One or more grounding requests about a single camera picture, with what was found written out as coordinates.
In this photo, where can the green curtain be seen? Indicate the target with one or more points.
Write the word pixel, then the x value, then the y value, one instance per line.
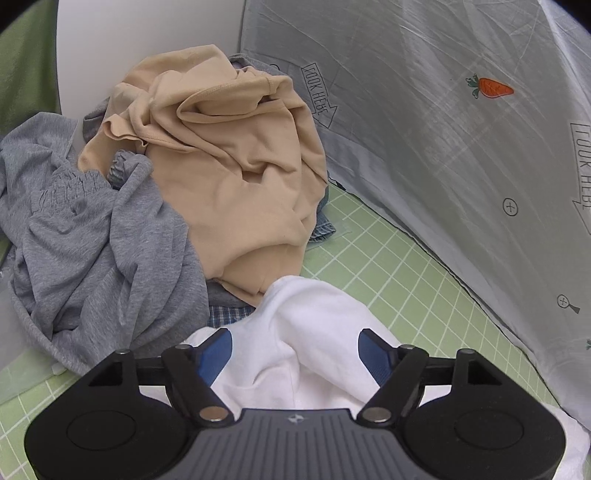
pixel 25 78

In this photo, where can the blue denim garment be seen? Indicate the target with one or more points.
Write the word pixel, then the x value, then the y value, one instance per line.
pixel 322 226

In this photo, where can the grey carrot print sheet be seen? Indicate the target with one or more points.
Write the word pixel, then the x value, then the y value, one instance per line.
pixel 443 157

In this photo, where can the blue plaid shirt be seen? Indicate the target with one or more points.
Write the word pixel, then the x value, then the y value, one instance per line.
pixel 228 314

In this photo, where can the grey sweatpants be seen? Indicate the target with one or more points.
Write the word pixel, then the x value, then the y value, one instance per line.
pixel 97 249

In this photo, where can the beige sweatshirt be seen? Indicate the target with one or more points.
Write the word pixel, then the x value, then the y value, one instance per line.
pixel 221 175

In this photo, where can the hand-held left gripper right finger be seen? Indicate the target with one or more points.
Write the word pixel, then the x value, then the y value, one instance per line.
pixel 373 354

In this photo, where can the green grid mat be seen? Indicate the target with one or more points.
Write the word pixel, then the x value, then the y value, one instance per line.
pixel 383 277

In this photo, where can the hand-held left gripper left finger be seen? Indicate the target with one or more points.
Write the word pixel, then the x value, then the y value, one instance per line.
pixel 216 354

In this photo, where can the white garment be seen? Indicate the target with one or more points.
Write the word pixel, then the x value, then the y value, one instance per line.
pixel 300 341

